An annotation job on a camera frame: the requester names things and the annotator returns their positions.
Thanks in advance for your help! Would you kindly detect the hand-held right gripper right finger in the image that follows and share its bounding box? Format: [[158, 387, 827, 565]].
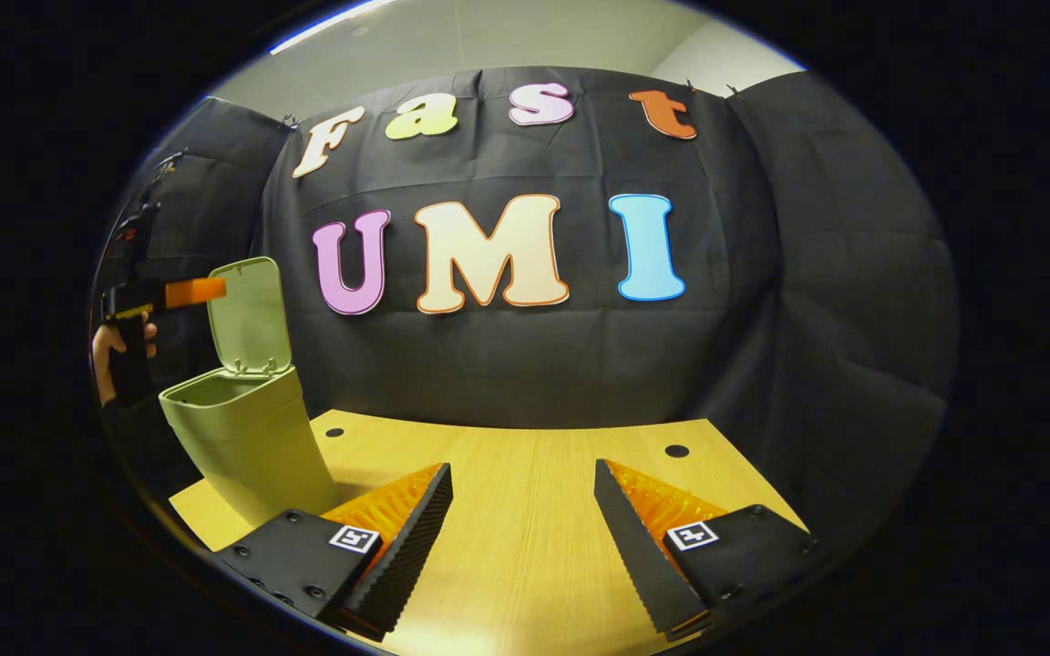
[[593, 458, 822, 641]]

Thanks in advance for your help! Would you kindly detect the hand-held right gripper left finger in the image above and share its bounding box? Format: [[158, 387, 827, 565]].
[[215, 462, 455, 641]]

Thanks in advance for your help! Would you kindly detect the light green garbage bin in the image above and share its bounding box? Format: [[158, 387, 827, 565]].
[[159, 257, 339, 528]]

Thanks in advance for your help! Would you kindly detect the wooden desktop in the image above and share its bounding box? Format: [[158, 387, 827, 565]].
[[170, 410, 808, 656]]

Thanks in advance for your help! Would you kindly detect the black backdrop cloth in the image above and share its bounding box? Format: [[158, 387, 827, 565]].
[[92, 66, 959, 548]]

